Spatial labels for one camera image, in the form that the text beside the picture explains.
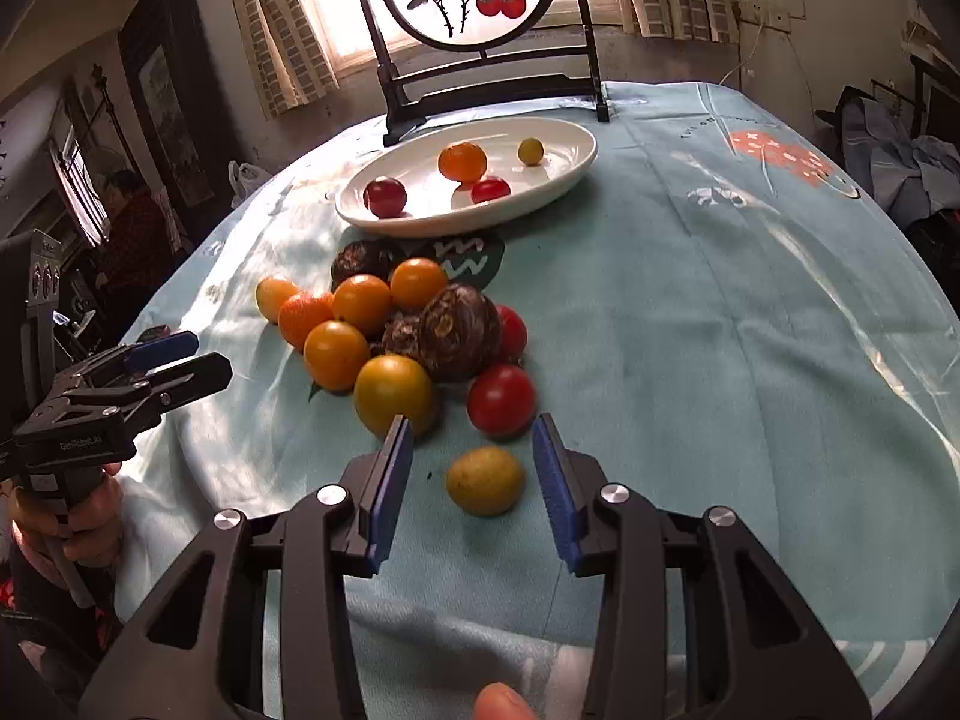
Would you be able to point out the bright window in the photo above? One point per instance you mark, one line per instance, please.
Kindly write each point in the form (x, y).
(352, 15)

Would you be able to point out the dark red tomato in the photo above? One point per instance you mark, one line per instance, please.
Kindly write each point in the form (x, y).
(385, 197)

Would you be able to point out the person's left hand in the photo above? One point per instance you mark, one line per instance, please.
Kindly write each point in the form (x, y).
(97, 525)

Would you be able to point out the white oval plate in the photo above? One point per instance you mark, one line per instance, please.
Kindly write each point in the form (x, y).
(562, 165)

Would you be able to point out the white wall socket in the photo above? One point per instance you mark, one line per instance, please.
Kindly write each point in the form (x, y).
(765, 19)

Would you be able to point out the dark wooden cabinet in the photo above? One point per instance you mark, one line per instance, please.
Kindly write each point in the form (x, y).
(161, 90)

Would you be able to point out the pile of blue-grey clothes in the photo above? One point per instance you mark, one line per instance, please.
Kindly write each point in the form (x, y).
(885, 157)

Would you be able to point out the person's right hand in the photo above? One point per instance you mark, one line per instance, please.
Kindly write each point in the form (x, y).
(502, 703)

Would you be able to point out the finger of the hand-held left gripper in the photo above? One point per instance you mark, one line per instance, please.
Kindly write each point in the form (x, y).
(165, 346)
(199, 375)

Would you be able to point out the orange mandarin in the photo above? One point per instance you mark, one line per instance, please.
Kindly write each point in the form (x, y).
(462, 162)
(304, 319)

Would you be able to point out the large brown water chestnut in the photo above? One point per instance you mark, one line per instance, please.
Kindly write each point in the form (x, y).
(459, 331)

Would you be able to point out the white plastic bag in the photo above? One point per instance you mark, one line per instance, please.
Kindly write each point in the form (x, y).
(247, 180)

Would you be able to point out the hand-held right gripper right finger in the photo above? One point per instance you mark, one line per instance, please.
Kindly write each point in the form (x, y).
(555, 495)

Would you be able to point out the small barred window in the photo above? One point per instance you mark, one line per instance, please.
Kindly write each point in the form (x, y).
(79, 187)

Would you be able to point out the pale yellow fruit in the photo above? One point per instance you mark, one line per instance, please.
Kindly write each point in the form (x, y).
(485, 480)

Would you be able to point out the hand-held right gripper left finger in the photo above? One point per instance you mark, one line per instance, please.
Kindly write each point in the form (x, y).
(394, 495)

